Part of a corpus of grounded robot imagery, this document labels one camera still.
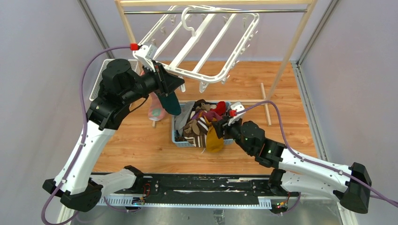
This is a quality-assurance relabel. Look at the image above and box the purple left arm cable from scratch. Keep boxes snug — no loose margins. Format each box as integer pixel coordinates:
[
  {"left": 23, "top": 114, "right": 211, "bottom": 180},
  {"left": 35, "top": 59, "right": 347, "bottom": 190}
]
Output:
[{"left": 41, "top": 43, "right": 139, "bottom": 225}]

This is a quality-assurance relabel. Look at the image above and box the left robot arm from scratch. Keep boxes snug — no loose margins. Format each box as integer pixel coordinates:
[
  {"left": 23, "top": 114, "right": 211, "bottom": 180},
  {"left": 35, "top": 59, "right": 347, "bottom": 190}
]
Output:
[{"left": 43, "top": 59, "right": 184, "bottom": 212}]

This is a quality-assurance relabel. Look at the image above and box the mustard yellow sock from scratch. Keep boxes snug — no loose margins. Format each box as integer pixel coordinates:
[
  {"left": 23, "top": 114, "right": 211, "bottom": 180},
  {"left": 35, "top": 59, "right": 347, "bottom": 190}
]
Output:
[{"left": 202, "top": 117, "right": 224, "bottom": 153}]

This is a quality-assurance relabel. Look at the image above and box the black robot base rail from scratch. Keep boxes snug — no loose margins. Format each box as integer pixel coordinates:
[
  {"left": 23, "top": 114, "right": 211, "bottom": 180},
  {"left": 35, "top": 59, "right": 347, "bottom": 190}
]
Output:
[{"left": 93, "top": 172, "right": 351, "bottom": 215}]

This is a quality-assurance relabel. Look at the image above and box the blue plastic sock basket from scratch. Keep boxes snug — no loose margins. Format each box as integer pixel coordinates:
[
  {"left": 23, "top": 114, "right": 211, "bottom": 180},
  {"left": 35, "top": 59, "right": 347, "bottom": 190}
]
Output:
[{"left": 171, "top": 99, "right": 232, "bottom": 150}]

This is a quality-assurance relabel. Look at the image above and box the white plastic clip hanger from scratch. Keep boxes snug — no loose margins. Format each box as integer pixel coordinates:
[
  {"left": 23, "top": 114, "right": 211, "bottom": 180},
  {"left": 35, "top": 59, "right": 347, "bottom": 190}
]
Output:
[{"left": 139, "top": 5, "right": 260, "bottom": 93}]

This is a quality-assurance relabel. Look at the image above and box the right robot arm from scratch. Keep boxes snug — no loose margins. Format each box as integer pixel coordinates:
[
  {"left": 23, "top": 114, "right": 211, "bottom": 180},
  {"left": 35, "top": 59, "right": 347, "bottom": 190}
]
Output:
[{"left": 212, "top": 120, "right": 372, "bottom": 214}]

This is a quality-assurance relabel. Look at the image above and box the grey sock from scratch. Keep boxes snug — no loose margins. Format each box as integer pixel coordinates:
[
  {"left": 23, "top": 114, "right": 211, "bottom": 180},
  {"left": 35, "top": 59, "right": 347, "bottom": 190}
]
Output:
[{"left": 174, "top": 101, "right": 195, "bottom": 132}]

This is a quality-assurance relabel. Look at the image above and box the brown white striped sock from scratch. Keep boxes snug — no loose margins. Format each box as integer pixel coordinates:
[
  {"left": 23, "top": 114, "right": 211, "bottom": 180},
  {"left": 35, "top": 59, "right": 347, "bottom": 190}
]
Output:
[{"left": 182, "top": 117, "right": 209, "bottom": 148}]

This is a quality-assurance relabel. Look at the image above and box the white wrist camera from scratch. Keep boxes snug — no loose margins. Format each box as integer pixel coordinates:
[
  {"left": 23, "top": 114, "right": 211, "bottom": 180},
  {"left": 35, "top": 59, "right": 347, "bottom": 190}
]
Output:
[
  {"left": 228, "top": 101, "right": 245, "bottom": 126},
  {"left": 133, "top": 44, "right": 158, "bottom": 72}
]

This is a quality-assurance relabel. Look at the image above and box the green reindeer sock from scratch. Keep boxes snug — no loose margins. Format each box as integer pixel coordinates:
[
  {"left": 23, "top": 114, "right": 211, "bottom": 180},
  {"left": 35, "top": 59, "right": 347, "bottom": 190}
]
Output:
[{"left": 156, "top": 92, "right": 181, "bottom": 116}]

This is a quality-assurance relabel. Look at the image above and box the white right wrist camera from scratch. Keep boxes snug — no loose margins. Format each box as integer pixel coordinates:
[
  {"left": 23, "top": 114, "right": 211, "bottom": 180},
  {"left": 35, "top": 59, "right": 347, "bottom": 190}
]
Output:
[{"left": 228, "top": 101, "right": 245, "bottom": 126}]

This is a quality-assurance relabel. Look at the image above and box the purple striped sock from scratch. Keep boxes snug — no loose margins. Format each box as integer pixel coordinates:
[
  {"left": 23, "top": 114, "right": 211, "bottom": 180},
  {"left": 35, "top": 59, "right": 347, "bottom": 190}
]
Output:
[{"left": 191, "top": 111, "right": 222, "bottom": 122}]

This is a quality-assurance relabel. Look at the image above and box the pink patterned sock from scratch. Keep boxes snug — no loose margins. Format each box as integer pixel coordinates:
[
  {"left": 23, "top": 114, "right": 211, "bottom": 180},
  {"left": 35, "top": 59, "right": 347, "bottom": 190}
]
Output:
[{"left": 148, "top": 93, "right": 166, "bottom": 121}]

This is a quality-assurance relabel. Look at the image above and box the red sock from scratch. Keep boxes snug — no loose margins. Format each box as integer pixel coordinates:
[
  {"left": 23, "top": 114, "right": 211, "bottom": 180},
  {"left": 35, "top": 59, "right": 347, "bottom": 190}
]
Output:
[{"left": 212, "top": 101, "right": 227, "bottom": 116}]

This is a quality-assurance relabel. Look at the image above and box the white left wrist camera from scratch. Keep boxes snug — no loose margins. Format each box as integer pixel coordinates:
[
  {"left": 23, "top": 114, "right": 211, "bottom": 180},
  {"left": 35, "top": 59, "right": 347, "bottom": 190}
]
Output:
[{"left": 133, "top": 44, "right": 158, "bottom": 72}]

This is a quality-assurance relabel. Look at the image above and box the wooden clothes rack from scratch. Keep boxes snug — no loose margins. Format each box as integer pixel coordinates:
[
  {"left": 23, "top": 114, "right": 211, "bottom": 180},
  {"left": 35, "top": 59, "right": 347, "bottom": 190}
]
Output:
[{"left": 115, "top": 0, "right": 319, "bottom": 128}]

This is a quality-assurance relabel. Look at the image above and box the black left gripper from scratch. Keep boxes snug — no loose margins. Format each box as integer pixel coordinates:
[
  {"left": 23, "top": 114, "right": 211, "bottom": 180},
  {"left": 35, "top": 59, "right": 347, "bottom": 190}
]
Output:
[{"left": 122, "top": 60, "right": 184, "bottom": 105}]

